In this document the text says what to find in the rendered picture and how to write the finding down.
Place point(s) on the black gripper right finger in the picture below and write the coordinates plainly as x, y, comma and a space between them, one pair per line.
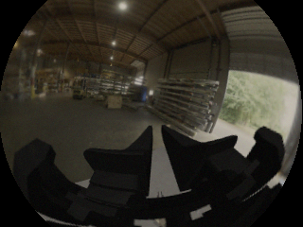
187, 156

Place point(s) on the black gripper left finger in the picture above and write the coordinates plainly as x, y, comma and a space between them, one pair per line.
136, 159

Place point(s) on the beige shallow tray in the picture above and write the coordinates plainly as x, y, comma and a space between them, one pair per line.
162, 222

